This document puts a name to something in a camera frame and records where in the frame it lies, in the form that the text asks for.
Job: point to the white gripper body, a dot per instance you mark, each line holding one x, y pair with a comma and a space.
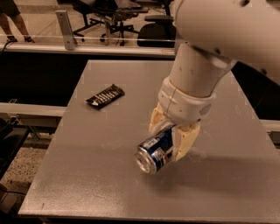
183, 105

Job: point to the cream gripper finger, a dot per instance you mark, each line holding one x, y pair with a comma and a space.
184, 137
158, 120

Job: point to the blue pepsi can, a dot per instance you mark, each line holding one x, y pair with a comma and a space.
156, 151

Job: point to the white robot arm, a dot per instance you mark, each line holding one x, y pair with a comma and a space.
213, 36

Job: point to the black snack bar wrapper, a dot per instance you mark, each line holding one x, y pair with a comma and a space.
105, 97

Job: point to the black office chair center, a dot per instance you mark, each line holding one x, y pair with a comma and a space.
158, 31

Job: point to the black office chair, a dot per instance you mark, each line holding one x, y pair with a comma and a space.
111, 13
158, 31

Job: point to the black office chair left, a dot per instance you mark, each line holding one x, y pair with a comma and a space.
111, 13

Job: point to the black equipment at left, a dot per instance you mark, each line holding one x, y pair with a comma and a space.
12, 137

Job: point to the person legs standing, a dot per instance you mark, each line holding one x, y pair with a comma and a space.
8, 9

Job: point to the grey side rail frame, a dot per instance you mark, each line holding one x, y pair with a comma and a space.
33, 115

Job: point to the grey barrier base rail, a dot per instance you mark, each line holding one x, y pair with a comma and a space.
93, 50

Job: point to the grey left barrier post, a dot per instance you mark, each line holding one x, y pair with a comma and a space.
66, 29

